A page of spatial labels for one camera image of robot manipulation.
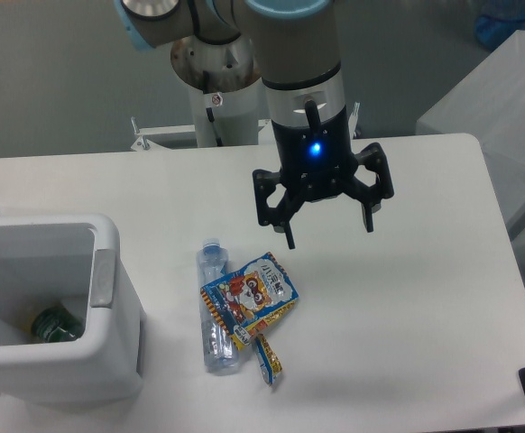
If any blue plastic bag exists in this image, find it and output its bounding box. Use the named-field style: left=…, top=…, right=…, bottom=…
left=474, top=1, right=525, bottom=51

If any white trash can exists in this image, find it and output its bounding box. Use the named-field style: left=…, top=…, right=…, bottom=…
left=0, top=215, right=145, bottom=403

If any colourful snack wrapper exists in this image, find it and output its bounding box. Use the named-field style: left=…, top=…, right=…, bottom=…
left=200, top=252, right=299, bottom=386

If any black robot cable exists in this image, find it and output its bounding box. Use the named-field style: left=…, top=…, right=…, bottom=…
left=201, top=69, right=225, bottom=148

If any clear plastic water bottle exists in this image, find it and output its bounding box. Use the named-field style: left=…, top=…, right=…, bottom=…
left=196, top=237, right=241, bottom=375

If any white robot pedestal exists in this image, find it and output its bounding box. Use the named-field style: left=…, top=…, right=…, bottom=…
left=170, top=35, right=263, bottom=148

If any green bottle in bin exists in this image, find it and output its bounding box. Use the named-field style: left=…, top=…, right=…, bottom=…
left=31, top=305, right=85, bottom=343

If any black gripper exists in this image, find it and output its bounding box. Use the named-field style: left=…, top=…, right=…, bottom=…
left=252, top=106, right=395, bottom=251

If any grey cabinet at right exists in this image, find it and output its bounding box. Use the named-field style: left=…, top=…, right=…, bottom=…
left=416, top=31, right=525, bottom=238

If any white base bracket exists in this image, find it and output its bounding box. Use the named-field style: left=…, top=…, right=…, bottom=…
left=130, top=116, right=272, bottom=152

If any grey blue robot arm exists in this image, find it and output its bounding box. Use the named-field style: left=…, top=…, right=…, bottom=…
left=115, top=1, right=394, bottom=234

